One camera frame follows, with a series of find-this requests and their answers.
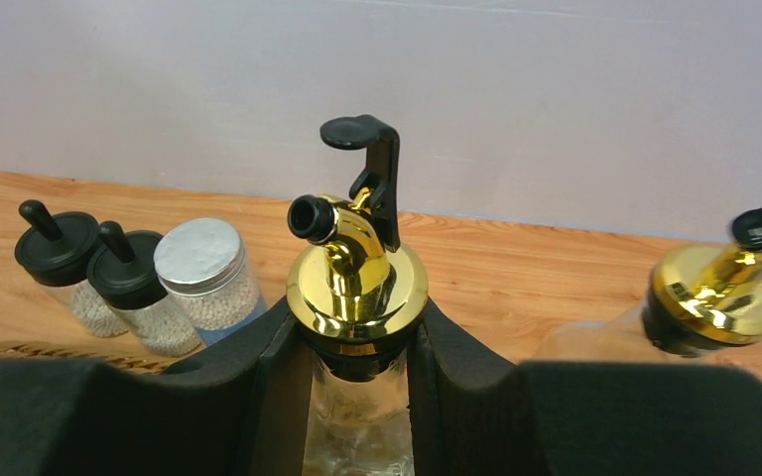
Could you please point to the left black-lid spice jar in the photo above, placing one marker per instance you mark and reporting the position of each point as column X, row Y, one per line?
column 55, row 252

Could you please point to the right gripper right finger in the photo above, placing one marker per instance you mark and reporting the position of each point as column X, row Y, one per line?
column 475, row 413

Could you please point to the right silver-lid pepper jar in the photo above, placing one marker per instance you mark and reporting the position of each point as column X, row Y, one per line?
column 204, row 265

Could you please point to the woven wicker divided basket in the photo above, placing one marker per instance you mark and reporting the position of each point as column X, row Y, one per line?
column 137, row 363

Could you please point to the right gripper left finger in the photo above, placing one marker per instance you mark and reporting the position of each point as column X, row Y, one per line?
column 238, row 407

